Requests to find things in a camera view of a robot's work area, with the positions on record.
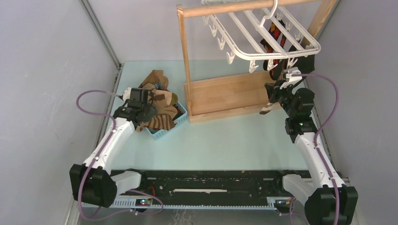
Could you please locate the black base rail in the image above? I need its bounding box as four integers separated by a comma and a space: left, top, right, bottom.
110, 169, 299, 207

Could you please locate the blue plastic basket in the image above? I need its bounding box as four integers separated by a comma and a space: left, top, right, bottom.
145, 81, 188, 140

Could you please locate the red yellow argyle sock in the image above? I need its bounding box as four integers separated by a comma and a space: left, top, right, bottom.
260, 18, 288, 80

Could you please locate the brown striped sock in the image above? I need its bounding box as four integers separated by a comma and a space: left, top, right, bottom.
260, 71, 283, 115
135, 114, 176, 132

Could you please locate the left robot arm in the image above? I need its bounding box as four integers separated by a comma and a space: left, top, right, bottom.
69, 88, 157, 208

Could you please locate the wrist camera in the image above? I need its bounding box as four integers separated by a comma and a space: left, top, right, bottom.
280, 67, 303, 89
122, 87, 132, 101

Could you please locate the plain brown sock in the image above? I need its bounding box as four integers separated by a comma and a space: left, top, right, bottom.
139, 69, 169, 90

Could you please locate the wooden hanger rack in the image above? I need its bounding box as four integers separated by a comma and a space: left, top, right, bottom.
176, 0, 337, 123

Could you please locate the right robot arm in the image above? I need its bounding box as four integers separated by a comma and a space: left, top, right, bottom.
265, 81, 358, 225

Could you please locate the white plastic clip hanger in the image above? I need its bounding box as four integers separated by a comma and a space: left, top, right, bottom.
202, 0, 321, 73

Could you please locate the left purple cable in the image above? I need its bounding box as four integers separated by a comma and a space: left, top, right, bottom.
76, 90, 164, 222

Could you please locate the purple cable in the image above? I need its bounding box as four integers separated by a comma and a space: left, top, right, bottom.
76, 90, 164, 222
289, 73, 341, 225

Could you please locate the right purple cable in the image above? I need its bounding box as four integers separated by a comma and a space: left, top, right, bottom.
289, 73, 341, 225

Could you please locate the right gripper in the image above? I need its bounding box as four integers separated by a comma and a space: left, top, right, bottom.
265, 79, 296, 118

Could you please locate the brown argyle sock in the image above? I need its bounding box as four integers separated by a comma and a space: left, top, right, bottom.
143, 83, 178, 118

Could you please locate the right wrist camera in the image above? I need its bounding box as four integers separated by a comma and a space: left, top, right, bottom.
280, 67, 303, 89

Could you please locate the black sock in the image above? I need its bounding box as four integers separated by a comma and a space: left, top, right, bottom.
283, 45, 315, 85

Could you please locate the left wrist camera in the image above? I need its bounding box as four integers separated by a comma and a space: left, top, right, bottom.
122, 87, 132, 101

